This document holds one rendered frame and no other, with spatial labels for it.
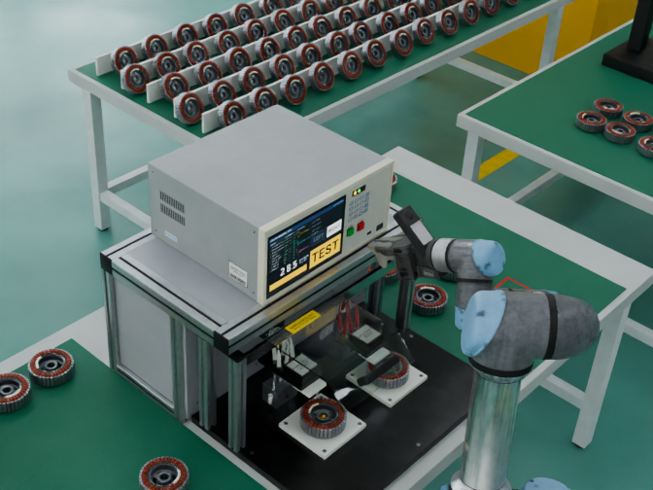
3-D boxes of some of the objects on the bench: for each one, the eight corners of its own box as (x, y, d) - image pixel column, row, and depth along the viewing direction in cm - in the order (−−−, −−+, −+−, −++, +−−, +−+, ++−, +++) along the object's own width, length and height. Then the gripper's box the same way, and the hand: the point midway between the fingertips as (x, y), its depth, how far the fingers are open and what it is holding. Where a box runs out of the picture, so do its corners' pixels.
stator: (355, 420, 251) (356, 408, 249) (328, 447, 243) (329, 436, 241) (317, 400, 256) (317, 389, 254) (290, 426, 248) (291, 415, 246)
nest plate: (365, 427, 251) (366, 423, 250) (324, 460, 242) (325, 456, 241) (320, 396, 259) (321, 392, 258) (278, 427, 250) (278, 423, 249)
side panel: (190, 417, 253) (188, 316, 235) (182, 424, 252) (178, 322, 233) (119, 362, 268) (111, 262, 249) (109, 367, 266) (100, 267, 247)
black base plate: (499, 390, 268) (500, 383, 266) (334, 532, 228) (335, 525, 226) (361, 306, 292) (362, 300, 291) (190, 422, 252) (190, 415, 251)
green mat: (627, 289, 306) (627, 288, 306) (510, 390, 268) (510, 389, 268) (382, 166, 355) (382, 165, 355) (255, 236, 317) (255, 236, 317)
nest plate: (427, 378, 266) (428, 375, 265) (390, 407, 257) (391, 404, 256) (382, 351, 274) (383, 347, 273) (345, 378, 265) (345, 374, 264)
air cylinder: (297, 394, 259) (297, 378, 256) (276, 409, 254) (277, 393, 251) (283, 384, 262) (283, 367, 258) (261, 399, 257) (261, 382, 254)
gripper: (432, 284, 227) (363, 278, 242) (458, 266, 232) (388, 262, 248) (424, 248, 224) (354, 244, 240) (449, 231, 230) (379, 228, 245)
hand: (372, 242), depth 242 cm, fingers closed
